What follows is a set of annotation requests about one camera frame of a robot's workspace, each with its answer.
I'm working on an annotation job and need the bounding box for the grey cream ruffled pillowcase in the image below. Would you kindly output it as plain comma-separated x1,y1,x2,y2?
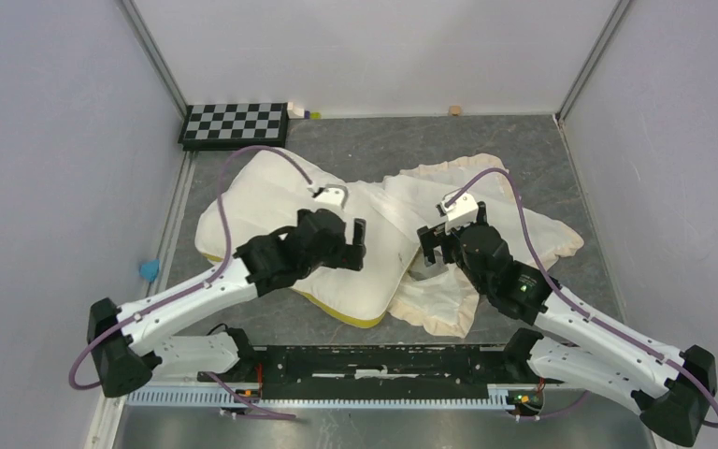
380,153,584,338

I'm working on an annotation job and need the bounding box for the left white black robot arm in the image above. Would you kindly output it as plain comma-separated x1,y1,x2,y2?
87,209,366,398

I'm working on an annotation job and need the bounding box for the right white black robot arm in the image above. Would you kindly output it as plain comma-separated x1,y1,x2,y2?
417,201,718,447

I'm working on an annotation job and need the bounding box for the small white block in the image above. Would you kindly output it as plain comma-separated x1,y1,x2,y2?
286,102,310,120

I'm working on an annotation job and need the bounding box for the black white checkerboard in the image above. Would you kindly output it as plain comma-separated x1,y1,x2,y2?
178,102,290,152

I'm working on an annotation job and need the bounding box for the blue small object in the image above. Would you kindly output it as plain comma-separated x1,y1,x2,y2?
138,259,160,283

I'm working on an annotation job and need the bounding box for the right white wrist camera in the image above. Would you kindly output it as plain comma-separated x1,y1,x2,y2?
437,191,480,234

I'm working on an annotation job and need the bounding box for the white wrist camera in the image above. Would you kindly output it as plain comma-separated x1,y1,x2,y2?
308,183,349,210
437,191,480,234

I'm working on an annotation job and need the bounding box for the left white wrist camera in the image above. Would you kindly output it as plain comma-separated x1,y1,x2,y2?
308,183,349,210

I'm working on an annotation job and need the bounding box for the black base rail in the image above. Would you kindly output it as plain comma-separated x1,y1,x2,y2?
218,344,540,399

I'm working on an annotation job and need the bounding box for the white toothed cable tray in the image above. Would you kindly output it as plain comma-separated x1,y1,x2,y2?
126,385,536,412

